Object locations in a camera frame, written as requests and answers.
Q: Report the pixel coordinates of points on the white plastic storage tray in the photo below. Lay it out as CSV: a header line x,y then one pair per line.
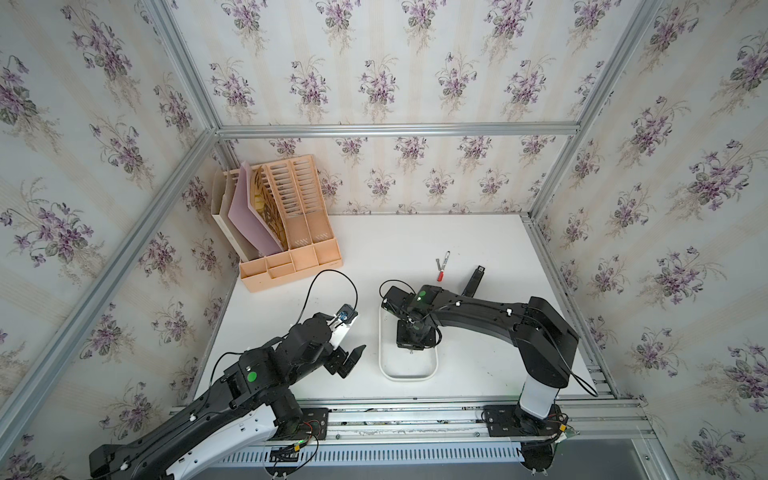
x,y
402,365

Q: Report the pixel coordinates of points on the beige desk file organizer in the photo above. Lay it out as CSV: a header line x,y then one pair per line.
x,y
291,191

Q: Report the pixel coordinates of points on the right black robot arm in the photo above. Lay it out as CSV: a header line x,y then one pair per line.
x,y
546,341

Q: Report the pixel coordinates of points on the aluminium mounting rail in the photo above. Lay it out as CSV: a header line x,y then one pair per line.
x,y
465,420

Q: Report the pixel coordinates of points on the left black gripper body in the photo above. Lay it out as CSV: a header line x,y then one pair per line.
x,y
336,362

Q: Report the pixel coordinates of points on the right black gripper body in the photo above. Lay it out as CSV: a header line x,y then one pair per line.
x,y
407,338

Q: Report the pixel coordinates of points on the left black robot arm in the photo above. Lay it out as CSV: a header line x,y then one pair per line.
x,y
250,401

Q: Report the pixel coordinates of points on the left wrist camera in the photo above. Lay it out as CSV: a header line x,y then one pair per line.
x,y
341,324

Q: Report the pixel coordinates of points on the pink folder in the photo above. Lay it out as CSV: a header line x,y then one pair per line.
x,y
246,218

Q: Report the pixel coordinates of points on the red capped marker pen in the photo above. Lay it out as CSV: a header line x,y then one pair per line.
x,y
444,261

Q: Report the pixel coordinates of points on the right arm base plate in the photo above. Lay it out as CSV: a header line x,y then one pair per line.
x,y
513,421

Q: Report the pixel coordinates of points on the beige folder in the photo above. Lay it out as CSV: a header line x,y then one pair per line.
x,y
223,189

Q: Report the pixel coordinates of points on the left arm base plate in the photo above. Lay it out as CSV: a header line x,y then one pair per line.
x,y
313,422

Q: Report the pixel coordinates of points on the black stapler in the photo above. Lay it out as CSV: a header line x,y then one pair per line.
x,y
474,282

